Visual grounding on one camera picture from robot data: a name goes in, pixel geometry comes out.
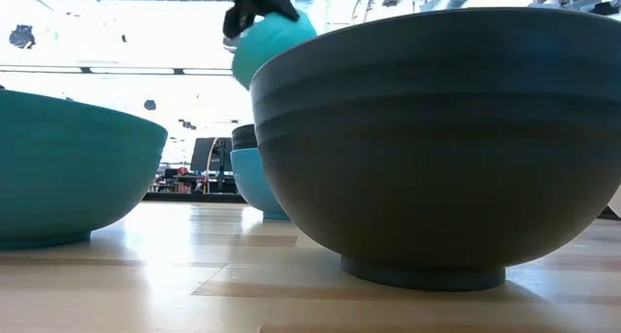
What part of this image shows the small dark grey bowl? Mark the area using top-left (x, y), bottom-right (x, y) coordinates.
top-left (231, 123), bottom-right (259, 151)

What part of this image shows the teal cup aloft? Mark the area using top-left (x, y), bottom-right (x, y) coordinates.
top-left (231, 10), bottom-right (319, 90)

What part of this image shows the blue bowl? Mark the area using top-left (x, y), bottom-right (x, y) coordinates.
top-left (229, 147), bottom-right (292, 222)

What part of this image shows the dark teal bowl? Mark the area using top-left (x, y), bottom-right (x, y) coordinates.
top-left (0, 88), bottom-right (169, 250)

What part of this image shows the large dark grey bowl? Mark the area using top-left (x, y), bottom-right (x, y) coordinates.
top-left (249, 7), bottom-right (621, 293)

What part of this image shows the black monitor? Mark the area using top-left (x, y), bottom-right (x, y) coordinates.
top-left (189, 137), bottom-right (234, 174)

